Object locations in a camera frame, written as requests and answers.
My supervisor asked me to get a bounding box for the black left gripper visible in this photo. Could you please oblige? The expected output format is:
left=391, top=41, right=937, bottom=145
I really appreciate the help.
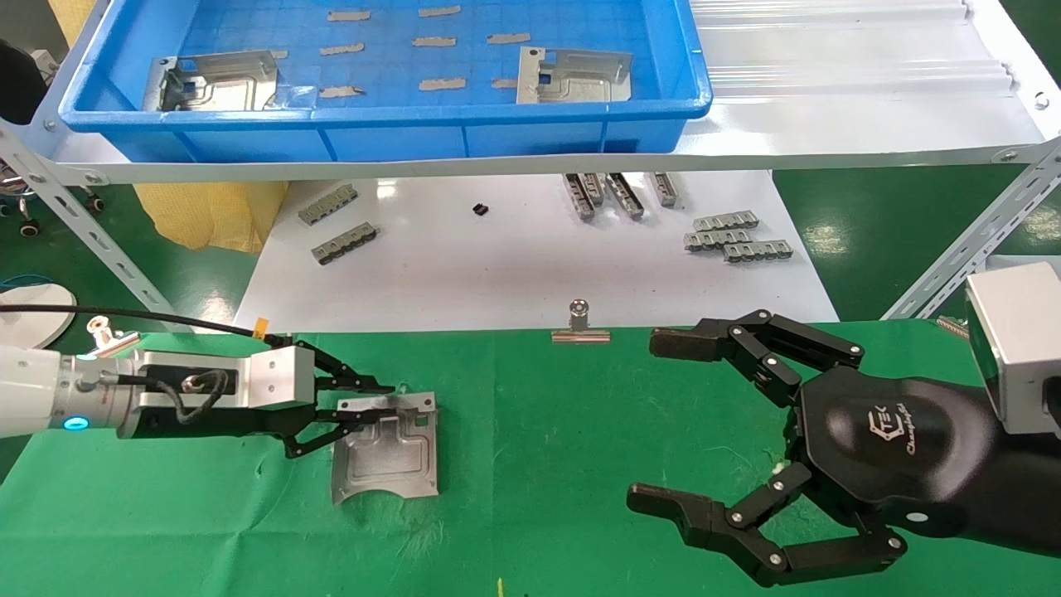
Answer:
left=123, top=342, right=396, bottom=460

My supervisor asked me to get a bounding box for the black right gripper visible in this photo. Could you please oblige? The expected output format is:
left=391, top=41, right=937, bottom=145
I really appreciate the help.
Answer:
left=626, top=309, right=1061, bottom=590

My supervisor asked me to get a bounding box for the stamped silver metal plate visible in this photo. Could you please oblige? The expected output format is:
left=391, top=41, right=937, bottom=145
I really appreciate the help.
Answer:
left=516, top=46, right=634, bottom=106
left=331, top=391, right=441, bottom=507
left=143, top=49, right=280, bottom=114

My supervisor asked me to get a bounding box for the dark grey slotted metal bar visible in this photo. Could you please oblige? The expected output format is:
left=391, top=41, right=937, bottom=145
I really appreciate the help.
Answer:
left=310, top=221, right=380, bottom=267

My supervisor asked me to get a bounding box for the green table cloth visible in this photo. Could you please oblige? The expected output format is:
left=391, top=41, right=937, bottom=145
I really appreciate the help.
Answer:
left=0, top=319, right=1061, bottom=597

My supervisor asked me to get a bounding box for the yellow fabric bag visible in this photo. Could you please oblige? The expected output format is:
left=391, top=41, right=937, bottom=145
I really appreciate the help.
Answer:
left=131, top=180, right=292, bottom=255

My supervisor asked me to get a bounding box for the blue plastic bin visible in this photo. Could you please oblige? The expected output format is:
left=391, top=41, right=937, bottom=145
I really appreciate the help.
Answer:
left=57, top=0, right=715, bottom=164

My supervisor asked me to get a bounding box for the white metal shelf rack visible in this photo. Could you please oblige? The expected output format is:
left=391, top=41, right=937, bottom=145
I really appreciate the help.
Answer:
left=0, top=0, right=1061, bottom=334

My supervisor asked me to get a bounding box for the white corrugated plastic sheet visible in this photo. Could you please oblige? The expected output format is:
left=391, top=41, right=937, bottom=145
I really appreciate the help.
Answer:
left=686, top=0, right=1022, bottom=102

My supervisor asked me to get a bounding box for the black office chair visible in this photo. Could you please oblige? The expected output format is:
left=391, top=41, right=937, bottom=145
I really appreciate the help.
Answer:
left=0, top=38, right=105, bottom=239

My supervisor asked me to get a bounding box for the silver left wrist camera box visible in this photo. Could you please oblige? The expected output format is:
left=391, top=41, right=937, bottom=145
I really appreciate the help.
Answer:
left=131, top=346, right=318, bottom=414

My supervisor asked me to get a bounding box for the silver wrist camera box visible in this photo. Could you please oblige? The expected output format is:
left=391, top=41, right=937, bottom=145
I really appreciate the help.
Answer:
left=131, top=346, right=318, bottom=414
left=964, top=262, right=1061, bottom=435

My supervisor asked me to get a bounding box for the grey bracket group right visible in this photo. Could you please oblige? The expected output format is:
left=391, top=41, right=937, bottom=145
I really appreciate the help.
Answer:
left=722, top=239, right=795, bottom=265

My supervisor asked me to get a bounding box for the grey bracket group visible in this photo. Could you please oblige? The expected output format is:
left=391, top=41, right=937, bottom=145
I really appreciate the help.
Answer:
left=606, top=172, right=646, bottom=221
left=722, top=239, right=795, bottom=265

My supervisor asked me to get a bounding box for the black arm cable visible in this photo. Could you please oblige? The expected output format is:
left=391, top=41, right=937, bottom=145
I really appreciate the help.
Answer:
left=0, top=303, right=276, bottom=425

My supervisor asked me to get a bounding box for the grey bracket group top centre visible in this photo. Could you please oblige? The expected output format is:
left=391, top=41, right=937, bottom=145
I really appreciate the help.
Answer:
left=606, top=172, right=646, bottom=221

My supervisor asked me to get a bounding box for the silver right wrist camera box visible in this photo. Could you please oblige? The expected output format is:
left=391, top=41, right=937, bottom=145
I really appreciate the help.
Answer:
left=964, top=262, right=1061, bottom=435

